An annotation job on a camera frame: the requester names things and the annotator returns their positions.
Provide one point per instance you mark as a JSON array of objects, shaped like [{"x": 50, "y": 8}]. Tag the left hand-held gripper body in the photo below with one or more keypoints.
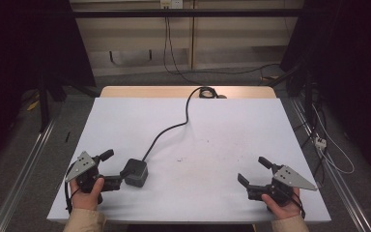
[{"x": 84, "y": 170}]

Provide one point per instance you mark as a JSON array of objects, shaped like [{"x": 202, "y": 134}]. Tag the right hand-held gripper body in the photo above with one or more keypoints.
[{"x": 283, "y": 183}]

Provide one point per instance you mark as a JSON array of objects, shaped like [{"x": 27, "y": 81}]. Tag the dark grey power adapter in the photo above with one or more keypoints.
[{"x": 137, "y": 174}]

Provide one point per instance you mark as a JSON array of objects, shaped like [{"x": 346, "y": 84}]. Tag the person's right hand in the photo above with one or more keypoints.
[{"x": 283, "y": 210}]

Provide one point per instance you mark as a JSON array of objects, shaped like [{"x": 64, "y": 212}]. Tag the person's left hand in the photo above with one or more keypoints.
[{"x": 87, "y": 197}]

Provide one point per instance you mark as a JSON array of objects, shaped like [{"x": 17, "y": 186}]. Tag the small black floor object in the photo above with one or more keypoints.
[{"x": 67, "y": 137}]

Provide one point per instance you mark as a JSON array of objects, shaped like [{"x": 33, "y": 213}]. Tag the white table cover board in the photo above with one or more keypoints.
[{"x": 225, "y": 145}]

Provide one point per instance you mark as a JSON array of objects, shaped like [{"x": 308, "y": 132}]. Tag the white power strip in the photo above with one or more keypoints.
[{"x": 320, "y": 142}]

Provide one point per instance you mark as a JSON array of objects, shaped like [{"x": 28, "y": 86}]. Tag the black metal stand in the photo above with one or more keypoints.
[{"x": 43, "y": 100}]

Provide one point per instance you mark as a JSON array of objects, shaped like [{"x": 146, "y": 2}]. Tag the yellow floor tape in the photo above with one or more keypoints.
[{"x": 33, "y": 105}]

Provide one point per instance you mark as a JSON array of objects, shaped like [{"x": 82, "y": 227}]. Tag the black curtain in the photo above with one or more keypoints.
[
  {"x": 29, "y": 48},
  {"x": 351, "y": 64}
]

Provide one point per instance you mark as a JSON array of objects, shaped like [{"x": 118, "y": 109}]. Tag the black horizontal bar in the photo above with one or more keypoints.
[{"x": 186, "y": 13}]

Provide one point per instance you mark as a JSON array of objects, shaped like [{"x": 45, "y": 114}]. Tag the aluminium floor rail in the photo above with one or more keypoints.
[
  {"x": 335, "y": 174},
  {"x": 22, "y": 175}
]

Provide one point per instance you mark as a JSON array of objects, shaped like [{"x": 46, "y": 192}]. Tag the white wall outlet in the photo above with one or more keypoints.
[{"x": 171, "y": 3}]

